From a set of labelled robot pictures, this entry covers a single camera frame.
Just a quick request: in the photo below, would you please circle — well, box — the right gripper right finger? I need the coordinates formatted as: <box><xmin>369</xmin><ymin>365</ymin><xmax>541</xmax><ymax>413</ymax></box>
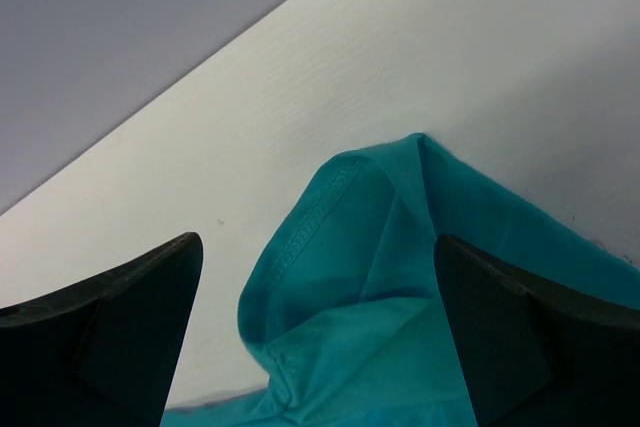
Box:
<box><xmin>434</xmin><ymin>235</ymin><xmax>639</xmax><ymax>426</ymax></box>

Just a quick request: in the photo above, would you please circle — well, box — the teal t shirt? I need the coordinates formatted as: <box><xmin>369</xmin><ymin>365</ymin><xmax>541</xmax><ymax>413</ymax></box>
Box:
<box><xmin>162</xmin><ymin>134</ymin><xmax>639</xmax><ymax>426</ymax></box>

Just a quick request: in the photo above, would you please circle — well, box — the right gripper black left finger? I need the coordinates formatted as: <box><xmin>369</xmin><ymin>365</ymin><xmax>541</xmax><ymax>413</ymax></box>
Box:
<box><xmin>1</xmin><ymin>232</ymin><xmax>203</xmax><ymax>426</ymax></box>

